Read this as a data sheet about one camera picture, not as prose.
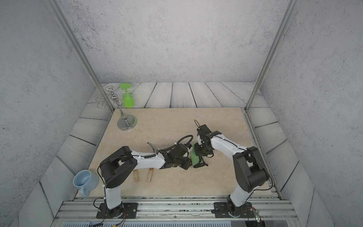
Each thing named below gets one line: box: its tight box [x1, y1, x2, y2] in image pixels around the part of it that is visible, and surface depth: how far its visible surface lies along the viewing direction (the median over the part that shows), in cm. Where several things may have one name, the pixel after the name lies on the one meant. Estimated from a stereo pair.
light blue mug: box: [72, 169, 100, 199], surface depth 80 cm
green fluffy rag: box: [190, 143, 204, 166], surface depth 87 cm
